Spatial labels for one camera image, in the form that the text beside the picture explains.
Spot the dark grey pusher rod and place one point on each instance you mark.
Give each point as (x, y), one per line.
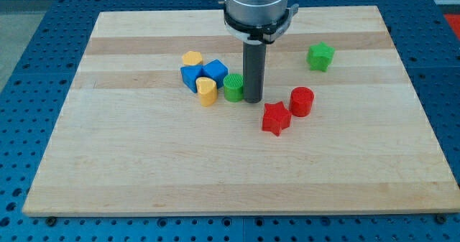
(253, 72)

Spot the red star block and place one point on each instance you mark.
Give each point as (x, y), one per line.
(276, 118)

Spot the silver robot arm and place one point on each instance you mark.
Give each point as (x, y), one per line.
(257, 23)

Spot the green star block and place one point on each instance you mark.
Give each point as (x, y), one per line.
(320, 56)

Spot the green cylinder block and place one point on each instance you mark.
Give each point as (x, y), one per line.
(234, 87)

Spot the blue cube block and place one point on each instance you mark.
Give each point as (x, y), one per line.
(216, 71)

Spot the yellow heart block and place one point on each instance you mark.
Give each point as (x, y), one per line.
(206, 90)

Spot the yellow pentagon block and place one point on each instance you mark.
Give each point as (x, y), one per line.
(192, 58)

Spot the red cylinder block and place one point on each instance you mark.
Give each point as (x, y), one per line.
(301, 101)

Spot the blue triangle block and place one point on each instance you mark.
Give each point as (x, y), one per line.
(190, 74)

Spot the wooden board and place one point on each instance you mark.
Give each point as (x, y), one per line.
(133, 140)

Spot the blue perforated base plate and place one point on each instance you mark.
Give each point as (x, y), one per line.
(33, 96)

